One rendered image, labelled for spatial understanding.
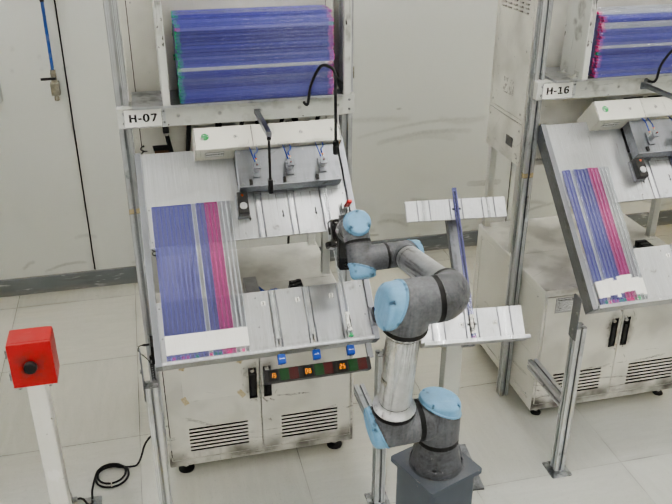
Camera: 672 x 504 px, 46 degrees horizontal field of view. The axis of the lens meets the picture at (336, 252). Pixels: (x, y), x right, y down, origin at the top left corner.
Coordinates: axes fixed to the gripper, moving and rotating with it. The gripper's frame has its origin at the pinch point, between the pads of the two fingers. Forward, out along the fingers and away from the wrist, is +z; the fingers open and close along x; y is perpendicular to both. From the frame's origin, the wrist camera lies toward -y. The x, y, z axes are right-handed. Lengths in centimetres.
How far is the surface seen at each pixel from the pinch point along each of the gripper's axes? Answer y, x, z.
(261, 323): -20.9, 26.6, 0.8
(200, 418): -50, 47, 50
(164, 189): 27, 52, 10
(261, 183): 24.2, 20.8, 3.2
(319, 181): 23.2, 1.5, 3.6
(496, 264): -5, -85, 71
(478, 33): 125, -122, 130
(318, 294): -13.9, 7.2, 2.1
